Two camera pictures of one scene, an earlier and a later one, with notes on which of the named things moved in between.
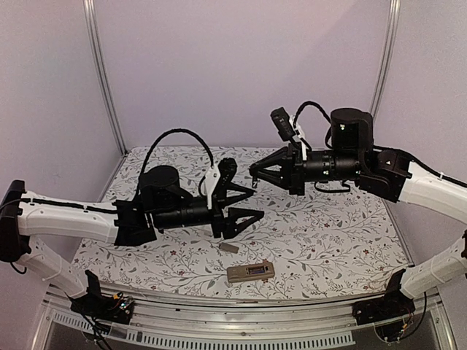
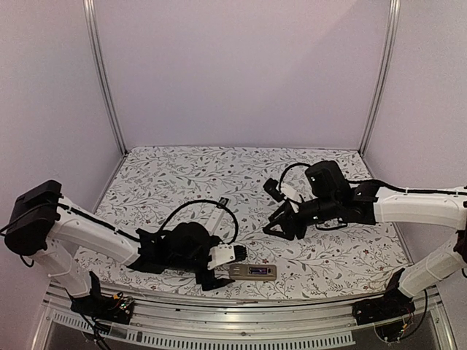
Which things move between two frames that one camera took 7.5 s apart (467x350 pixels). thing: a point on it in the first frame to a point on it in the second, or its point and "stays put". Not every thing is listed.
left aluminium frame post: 92,18 stays put
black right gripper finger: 276,157 to 283,211
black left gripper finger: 231,200 to 217,283
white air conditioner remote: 250,272 stays put
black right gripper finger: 282,178 to 287,227
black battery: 257,270 stays put
